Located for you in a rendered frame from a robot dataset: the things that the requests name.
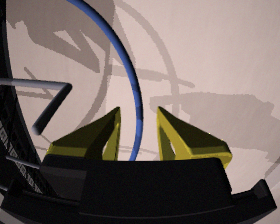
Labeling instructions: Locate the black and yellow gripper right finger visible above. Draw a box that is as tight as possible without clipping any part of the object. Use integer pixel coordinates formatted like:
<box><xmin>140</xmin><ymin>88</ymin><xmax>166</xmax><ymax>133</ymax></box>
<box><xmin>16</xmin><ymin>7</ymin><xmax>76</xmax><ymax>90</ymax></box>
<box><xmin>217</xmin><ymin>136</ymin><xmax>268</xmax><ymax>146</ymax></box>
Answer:
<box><xmin>156</xmin><ymin>106</ymin><xmax>232</xmax><ymax>169</ymax></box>

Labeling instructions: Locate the blue cable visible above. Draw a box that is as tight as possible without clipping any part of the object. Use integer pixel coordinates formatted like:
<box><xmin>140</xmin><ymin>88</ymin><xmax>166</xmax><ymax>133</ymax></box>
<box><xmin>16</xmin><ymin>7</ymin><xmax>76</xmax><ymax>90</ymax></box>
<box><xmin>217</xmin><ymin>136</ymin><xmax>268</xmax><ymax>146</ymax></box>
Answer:
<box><xmin>66</xmin><ymin>0</ymin><xmax>143</xmax><ymax>161</ymax></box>

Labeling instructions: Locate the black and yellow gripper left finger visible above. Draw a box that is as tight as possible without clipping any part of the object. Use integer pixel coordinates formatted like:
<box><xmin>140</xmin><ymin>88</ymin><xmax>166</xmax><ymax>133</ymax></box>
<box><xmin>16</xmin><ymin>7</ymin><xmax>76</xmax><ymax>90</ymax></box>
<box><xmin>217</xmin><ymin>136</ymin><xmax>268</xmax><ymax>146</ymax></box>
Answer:
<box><xmin>46</xmin><ymin>106</ymin><xmax>121</xmax><ymax>160</ymax></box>

